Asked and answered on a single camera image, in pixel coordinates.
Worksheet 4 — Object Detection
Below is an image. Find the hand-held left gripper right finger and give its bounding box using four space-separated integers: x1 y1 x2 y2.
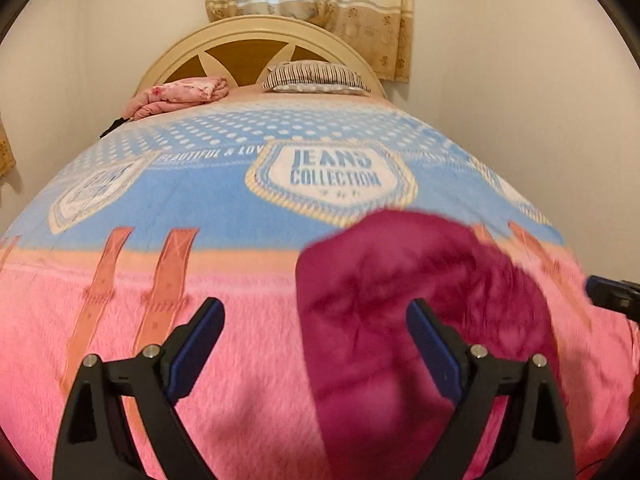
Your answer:
406 298 577 480

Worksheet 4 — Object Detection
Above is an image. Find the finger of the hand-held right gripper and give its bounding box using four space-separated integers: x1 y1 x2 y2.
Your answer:
585 275 640 325

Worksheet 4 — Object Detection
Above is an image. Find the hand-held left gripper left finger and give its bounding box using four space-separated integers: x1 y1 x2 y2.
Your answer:
51 297 226 480

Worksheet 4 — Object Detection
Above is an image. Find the magenta puffer jacket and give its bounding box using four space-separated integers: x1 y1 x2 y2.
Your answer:
295 210 563 480

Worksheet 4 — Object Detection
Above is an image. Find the printed pink and blue blanket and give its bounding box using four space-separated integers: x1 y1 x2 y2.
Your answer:
0 94 640 480

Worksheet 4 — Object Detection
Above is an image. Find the folded pink floral quilt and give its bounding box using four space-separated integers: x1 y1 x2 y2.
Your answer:
124 76 231 122

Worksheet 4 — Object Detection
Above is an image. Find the striped pillow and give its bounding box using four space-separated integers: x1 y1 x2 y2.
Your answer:
262 60 372 96

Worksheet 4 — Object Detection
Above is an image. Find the cream wooden headboard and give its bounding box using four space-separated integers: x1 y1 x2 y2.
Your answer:
131 15 387 103

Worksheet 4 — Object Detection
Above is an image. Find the beige patterned curtain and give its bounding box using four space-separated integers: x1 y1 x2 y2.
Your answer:
203 0 416 83

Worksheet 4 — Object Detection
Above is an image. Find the black strap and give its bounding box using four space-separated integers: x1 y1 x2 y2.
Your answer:
99 116 132 140

